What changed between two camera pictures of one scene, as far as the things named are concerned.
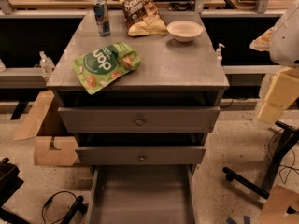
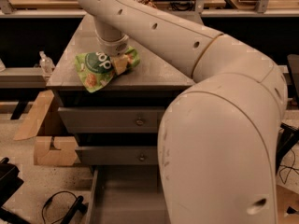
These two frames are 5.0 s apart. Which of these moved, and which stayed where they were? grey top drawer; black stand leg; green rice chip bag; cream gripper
Moved: cream gripper
Stayed: grey top drawer; black stand leg; green rice chip bag
